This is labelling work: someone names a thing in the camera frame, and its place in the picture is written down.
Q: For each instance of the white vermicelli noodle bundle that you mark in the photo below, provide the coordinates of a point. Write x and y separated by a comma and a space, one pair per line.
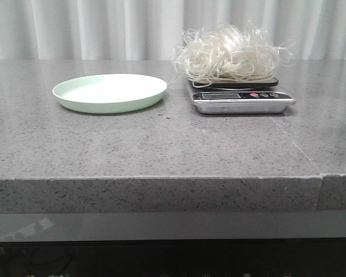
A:
228, 55

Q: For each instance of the black silver kitchen scale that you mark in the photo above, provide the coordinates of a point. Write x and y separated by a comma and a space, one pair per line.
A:
230, 97

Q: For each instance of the light green round plate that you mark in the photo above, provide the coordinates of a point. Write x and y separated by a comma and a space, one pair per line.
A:
110, 93

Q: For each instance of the white pleated curtain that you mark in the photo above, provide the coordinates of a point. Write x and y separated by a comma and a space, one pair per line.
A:
131, 30

